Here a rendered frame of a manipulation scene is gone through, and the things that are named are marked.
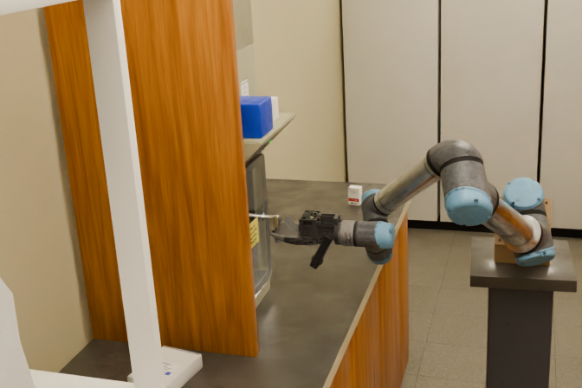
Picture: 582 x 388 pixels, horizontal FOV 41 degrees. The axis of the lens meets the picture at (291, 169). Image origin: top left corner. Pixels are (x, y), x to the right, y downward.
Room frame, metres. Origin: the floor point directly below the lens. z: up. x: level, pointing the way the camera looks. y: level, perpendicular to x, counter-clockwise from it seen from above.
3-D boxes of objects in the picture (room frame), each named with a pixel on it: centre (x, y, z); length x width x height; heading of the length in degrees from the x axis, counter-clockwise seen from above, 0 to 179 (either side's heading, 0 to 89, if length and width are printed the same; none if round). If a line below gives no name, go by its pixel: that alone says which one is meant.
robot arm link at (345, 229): (2.10, -0.15, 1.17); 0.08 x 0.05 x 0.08; 162
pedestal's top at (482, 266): (2.35, -0.74, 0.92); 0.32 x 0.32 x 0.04; 76
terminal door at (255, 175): (2.08, 0.13, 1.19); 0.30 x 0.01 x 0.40; 162
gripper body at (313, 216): (2.12, -0.08, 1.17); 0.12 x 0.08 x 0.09; 72
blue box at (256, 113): (1.99, 0.10, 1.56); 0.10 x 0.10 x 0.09; 72
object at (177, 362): (1.75, 0.35, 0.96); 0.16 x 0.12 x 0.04; 153
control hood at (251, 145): (2.06, 0.08, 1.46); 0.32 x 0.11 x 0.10; 162
